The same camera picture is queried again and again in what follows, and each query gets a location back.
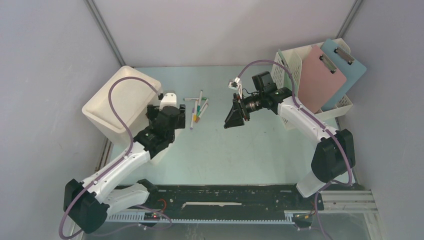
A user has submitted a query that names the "white perforated file organizer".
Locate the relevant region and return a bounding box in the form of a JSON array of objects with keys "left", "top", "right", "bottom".
[{"left": 271, "top": 38, "right": 353, "bottom": 120}]

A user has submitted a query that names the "white marker purple cap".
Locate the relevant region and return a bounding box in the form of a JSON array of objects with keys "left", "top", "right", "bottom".
[{"left": 189, "top": 107, "right": 196, "bottom": 130}]

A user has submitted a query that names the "white marker green tip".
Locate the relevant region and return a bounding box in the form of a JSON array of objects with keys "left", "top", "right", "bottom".
[{"left": 196, "top": 98, "right": 209, "bottom": 117}]

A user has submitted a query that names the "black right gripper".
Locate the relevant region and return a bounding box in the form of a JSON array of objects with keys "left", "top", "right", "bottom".
[{"left": 224, "top": 92, "right": 264, "bottom": 130}]

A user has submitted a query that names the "pink clipboard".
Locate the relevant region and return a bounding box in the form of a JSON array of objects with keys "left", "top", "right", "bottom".
[{"left": 297, "top": 46, "right": 346, "bottom": 114}]

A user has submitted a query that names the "green clipboard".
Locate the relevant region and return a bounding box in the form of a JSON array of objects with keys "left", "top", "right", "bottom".
[{"left": 278, "top": 49, "right": 293, "bottom": 91}]

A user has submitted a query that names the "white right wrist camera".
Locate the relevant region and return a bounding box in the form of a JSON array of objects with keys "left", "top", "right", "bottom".
[{"left": 228, "top": 77, "right": 243, "bottom": 98}]

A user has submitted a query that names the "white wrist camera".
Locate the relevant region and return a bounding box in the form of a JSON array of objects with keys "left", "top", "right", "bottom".
[
  {"left": 228, "top": 77, "right": 243, "bottom": 98},
  {"left": 159, "top": 92, "right": 177, "bottom": 110}
]

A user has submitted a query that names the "white marker green cap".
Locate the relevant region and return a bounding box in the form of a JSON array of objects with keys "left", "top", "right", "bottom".
[{"left": 183, "top": 97, "right": 208, "bottom": 101}]

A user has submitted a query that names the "white marker brown tip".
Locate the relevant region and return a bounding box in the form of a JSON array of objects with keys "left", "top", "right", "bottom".
[{"left": 195, "top": 104, "right": 209, "bottom": 123}]

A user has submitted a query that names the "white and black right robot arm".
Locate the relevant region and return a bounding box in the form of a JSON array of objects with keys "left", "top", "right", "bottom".
[{"left": 224, "top": 71, "right": 356, "bottom": 209}]

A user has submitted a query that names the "white marker teal tip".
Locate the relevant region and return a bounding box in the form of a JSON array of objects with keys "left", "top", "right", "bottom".
[{"left": 194, "top": 90, "right": 203, "bottom": 113}]

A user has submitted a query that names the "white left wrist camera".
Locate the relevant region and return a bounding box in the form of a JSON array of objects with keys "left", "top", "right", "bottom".
[{"left": 159, "top": 92, "right": 177, "bottom": 110}]

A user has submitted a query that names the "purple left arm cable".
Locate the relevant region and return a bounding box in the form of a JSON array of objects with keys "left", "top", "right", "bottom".
[{"left": 58, "top": 76, "right": 173, "bottom": 240}]

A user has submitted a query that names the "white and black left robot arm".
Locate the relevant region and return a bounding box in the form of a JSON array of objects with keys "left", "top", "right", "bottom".
[{"left": 63, "top": 104, "right": 186, "bottom": 234}]

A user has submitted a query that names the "blue clipboard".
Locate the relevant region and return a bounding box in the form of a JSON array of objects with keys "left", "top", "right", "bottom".
[{"left": 321, "top": 39, "right": 367, "bottom": 112}]

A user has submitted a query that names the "white drawer cabinet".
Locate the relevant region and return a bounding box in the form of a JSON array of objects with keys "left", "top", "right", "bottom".
[{"left": 82, "top": 66, "right": 163, "bottom": 158}]

